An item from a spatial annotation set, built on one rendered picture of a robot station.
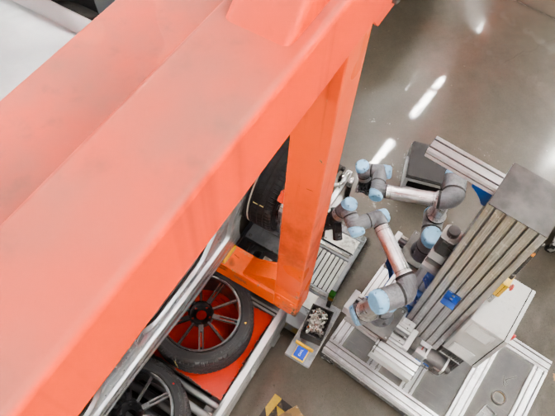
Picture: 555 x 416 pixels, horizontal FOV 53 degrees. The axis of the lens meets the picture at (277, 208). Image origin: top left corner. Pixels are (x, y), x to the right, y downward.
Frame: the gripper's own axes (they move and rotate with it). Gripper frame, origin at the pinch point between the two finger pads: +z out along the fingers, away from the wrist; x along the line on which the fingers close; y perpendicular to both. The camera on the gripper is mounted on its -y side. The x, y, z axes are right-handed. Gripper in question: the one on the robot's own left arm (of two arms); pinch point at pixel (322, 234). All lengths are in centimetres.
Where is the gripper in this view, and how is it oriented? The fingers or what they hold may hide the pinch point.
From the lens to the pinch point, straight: 305.3
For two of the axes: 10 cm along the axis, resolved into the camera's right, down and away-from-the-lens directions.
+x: -8.9, 1.1, -4.4
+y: -2.9, -8.9, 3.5
